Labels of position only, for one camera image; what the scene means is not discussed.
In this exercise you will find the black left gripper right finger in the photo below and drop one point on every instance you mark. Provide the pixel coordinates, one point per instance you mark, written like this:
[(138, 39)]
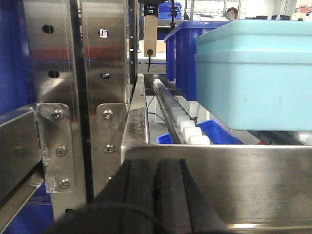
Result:
[(180, 205)]

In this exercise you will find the stainless steel shelf front rail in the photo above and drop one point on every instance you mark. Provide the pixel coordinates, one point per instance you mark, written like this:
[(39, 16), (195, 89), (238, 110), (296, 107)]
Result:
[(256, 189)]

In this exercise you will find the steel shelf upright post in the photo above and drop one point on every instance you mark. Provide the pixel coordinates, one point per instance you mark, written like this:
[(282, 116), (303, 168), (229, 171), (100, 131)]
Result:
[(80, 57)]

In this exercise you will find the person in background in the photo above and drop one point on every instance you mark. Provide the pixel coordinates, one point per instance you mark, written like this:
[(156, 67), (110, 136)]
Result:
[(231, 14)]

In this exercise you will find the teal plastic bin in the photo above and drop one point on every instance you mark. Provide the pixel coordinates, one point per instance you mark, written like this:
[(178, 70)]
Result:
[(256, 75)]

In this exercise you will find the blue plastic bin right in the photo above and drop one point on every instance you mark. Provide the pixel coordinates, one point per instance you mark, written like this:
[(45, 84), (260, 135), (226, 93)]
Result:
[(180, 54)]

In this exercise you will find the steel corner bracket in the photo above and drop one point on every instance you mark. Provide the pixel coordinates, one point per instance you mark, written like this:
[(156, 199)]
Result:
[(56, 143)]

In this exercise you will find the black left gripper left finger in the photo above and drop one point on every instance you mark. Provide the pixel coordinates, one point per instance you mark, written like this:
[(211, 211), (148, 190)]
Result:
[(124, 206)]

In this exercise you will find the white roller track right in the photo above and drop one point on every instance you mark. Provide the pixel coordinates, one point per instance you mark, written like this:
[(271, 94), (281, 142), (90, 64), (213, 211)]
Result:
[(182, 128)]

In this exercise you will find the cardboard box in background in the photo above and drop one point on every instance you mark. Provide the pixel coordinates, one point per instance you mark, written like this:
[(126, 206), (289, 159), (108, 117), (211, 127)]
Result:
[(150, 35)]

